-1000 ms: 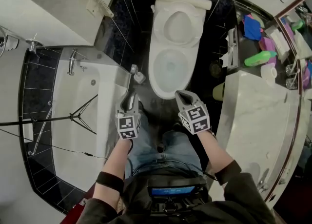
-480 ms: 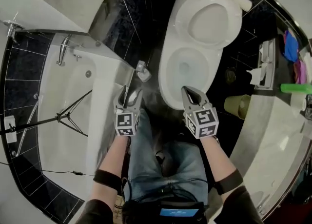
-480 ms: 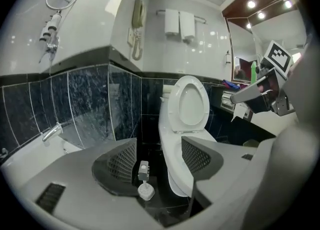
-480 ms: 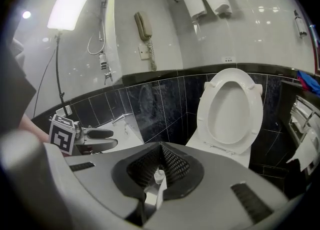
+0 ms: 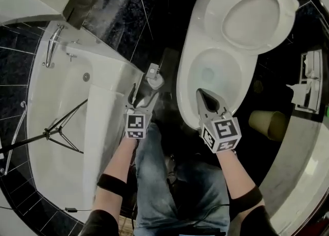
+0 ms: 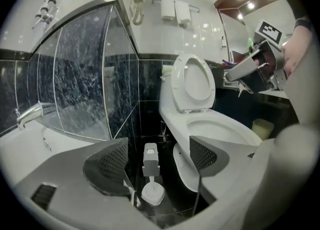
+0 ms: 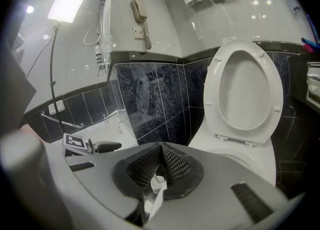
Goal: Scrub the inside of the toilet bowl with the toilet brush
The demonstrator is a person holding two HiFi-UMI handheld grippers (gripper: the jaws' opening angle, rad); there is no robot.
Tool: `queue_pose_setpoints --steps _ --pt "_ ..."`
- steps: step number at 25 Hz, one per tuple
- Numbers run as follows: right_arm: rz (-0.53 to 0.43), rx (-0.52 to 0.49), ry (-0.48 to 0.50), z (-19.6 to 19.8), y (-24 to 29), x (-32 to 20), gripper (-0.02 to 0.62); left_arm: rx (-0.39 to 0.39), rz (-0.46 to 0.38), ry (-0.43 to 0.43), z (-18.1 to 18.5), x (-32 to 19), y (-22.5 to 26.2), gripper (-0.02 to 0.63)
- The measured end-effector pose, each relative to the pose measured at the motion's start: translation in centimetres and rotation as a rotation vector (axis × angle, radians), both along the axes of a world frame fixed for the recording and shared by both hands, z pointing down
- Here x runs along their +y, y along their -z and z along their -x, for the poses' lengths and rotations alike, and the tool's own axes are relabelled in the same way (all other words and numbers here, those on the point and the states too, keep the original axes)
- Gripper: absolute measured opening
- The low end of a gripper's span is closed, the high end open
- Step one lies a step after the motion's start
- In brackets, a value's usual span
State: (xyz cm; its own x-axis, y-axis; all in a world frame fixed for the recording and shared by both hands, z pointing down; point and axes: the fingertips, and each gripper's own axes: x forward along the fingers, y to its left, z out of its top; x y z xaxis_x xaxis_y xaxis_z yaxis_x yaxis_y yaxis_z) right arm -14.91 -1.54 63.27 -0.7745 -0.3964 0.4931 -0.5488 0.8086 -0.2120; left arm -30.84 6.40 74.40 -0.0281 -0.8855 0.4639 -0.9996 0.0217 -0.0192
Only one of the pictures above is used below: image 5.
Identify black box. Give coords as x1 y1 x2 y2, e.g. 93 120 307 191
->
158 48 181 77

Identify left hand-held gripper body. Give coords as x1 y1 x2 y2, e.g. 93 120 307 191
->
124 103 153 140

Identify white toilet seat and lid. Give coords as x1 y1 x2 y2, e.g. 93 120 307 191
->
204 0 300 56

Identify person's right forearm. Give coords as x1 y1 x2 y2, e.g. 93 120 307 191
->
215 149 263 208

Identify person's black right sleeve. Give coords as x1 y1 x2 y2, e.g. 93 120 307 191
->
241 205 281 236

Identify person's left forearm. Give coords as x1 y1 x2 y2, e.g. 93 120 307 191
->
92 136 140 215

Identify white toilet bowl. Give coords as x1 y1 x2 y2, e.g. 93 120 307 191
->
175 0 259 131

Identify round floor drain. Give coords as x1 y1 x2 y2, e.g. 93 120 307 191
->
252 79 265 94

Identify chrome grab bar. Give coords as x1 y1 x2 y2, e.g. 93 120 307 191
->
0 100 28 177

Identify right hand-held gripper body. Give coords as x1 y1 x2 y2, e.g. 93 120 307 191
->
197 109 243 155

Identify chrome toilet paper holder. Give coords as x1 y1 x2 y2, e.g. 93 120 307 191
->
294 49 324 114

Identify white brush holder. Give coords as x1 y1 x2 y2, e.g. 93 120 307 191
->
147 74 166 90

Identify person's black left sleeve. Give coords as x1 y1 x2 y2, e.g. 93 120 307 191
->
81 208 122 236

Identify black tripod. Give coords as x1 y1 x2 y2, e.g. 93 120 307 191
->
0 98 89 155

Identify white bathtub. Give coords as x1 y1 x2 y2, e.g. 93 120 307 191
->
25 20 145 213

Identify person's blue jeans legs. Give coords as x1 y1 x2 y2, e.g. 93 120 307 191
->
133 122 231 236

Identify white toilet paper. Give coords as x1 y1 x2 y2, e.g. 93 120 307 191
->
285 54 318 104

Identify chrome tub faucet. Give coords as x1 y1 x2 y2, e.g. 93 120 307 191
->
42 23 65 69

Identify person's black sleeve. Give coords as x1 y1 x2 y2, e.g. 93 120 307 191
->
81 208 122 236
241 205 281 236

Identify black cable with adapter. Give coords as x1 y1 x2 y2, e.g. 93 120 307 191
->
0 205 91 213

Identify olive waste bin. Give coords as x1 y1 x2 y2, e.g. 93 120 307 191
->
247 110 289 142

